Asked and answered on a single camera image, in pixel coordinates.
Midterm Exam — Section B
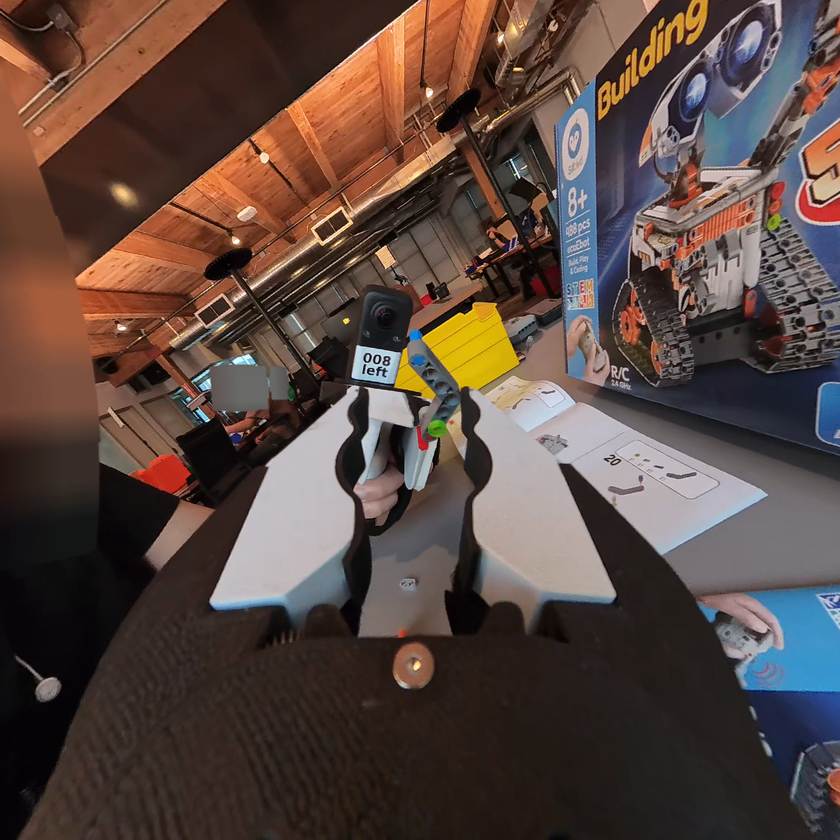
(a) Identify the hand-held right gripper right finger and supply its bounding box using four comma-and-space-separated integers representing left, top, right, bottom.
446, 387, 618, 636

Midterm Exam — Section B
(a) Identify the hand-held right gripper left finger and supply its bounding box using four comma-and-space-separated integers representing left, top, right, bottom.
210, 386, 373, 636

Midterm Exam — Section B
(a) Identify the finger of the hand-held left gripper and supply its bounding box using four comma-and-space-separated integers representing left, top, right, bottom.
402, 420, 439, 492
364, 388, 422, 431

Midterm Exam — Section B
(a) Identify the grey building-brick beam assembly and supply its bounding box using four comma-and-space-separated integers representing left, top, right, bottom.
407, 330, 462, 452

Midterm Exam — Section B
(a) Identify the person's left hand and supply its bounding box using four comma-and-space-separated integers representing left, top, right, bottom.
353, 461, 403, 521

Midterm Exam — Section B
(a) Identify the yellow plastic bin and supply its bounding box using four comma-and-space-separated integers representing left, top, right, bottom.
394, 302, 521, 399

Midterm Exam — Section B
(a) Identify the black office chair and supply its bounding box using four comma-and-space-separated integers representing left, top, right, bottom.
176, 416, 253, 508

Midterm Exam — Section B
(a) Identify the black steel column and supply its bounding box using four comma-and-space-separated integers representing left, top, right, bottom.
436, 88, 559, 290
203, 248, 319, 389

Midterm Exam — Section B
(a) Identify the white instruction manual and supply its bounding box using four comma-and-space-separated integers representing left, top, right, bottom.
486, 377, 769, 557

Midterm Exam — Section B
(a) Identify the orange plastic object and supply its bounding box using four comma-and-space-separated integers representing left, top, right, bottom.
130, 455, 191, 509

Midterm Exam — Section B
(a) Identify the blue booklet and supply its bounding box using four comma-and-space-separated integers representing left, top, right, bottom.
697, 586, 840, 818

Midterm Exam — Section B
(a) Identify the person's dark clothing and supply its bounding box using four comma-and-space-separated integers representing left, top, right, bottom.
0, 564, 152, 840

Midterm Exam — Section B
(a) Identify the blue robot kit box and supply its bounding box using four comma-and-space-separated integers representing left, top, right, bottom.
554, 0, 840, 457

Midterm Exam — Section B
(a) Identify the silver air duct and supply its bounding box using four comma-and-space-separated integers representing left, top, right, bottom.
167, 66, 581, 349

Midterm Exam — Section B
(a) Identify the white round cord toggle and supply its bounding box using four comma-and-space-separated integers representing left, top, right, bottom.
13, 655, 63, 703

